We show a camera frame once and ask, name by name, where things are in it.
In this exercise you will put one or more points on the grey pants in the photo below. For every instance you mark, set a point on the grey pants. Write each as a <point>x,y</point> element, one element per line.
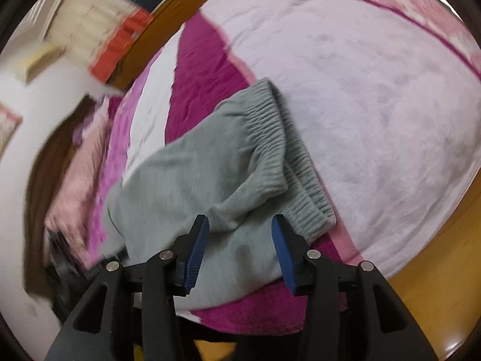
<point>180,180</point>

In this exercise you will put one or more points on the dark wooden headboard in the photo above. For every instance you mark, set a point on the dark wooden headboard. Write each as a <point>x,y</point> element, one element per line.
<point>41,195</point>

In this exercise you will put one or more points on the pink folded quilt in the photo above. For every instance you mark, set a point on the pink folded quilt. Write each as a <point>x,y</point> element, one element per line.
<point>79,195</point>

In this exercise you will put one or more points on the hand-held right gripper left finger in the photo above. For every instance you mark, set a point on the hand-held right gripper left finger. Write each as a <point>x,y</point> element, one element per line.
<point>198,244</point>

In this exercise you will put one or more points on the yellow wooden cabinet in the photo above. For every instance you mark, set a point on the yellow wooden cabinet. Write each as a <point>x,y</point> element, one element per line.
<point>165,11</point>

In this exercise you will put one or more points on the black jacket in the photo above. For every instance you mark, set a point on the black jacket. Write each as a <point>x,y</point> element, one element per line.
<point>67,282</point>

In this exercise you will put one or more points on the orange curtain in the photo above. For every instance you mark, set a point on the orange curtain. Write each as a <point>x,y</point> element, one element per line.
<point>120,45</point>

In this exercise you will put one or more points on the pink white magenta bed blanket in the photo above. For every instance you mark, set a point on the pink white magenta bed blanket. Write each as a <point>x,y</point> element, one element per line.
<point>357,101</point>

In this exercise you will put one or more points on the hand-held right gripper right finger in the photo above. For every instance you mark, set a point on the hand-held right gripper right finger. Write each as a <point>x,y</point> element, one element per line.
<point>282,248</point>

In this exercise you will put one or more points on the framed wall picture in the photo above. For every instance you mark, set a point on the framed wall picture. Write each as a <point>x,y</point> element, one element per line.
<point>7,128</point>

